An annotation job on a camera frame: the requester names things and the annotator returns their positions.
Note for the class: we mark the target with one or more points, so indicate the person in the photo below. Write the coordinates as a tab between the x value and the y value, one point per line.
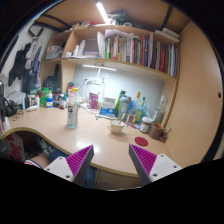
37	161

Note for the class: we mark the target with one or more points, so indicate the brown jar with white lid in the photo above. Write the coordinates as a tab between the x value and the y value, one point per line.
145	125

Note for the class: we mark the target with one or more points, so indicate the small blue and white bottle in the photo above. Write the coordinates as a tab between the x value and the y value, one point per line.
49	101

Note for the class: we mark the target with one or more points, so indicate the pink pen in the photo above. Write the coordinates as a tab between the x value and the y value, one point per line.
131	125

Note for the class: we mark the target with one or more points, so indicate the ceiling light tube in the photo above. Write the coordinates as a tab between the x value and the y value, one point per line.
102	12

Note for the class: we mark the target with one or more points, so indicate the light blue case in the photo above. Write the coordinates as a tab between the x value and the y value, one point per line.
103	116

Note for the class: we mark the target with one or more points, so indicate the pink packet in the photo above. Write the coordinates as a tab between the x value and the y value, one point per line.
93	100

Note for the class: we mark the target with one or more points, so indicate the teal green-capped bottle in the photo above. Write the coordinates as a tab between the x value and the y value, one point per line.
141	111

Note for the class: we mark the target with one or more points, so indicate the wooden shelf unit with books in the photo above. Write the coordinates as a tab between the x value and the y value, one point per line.
133	50

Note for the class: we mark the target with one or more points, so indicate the clear white-capped glass bottle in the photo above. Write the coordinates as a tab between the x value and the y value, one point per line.
160	111

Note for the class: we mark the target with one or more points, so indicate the clear gold-capped glass bottle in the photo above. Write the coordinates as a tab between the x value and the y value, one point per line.
134	110

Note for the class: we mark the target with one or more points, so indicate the green glass bottle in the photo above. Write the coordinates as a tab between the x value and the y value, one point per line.
118	101

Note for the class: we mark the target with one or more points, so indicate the grey shaker bottle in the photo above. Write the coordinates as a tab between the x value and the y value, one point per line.
124	106

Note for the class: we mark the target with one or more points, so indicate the cream cup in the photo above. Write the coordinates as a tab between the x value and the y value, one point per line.
115	128

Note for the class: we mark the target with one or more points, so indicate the blue and white carton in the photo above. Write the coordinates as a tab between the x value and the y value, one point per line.
107	107

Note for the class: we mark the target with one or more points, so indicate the white desk lamp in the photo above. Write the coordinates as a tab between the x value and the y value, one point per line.
100	67

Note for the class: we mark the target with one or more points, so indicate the clear yellow-capped drink bottle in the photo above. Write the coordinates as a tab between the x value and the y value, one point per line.
72	113

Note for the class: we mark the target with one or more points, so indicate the flat round red coaster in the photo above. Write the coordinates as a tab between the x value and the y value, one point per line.
141	141

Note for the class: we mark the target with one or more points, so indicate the green container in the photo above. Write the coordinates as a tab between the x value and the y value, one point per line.
44	96

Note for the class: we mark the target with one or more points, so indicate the white wall power outlet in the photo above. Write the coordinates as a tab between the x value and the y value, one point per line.
96	81

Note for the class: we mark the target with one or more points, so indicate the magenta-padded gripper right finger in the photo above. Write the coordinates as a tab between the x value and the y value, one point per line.
146	161

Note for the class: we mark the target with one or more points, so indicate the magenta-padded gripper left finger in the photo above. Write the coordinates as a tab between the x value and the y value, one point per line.
78	161

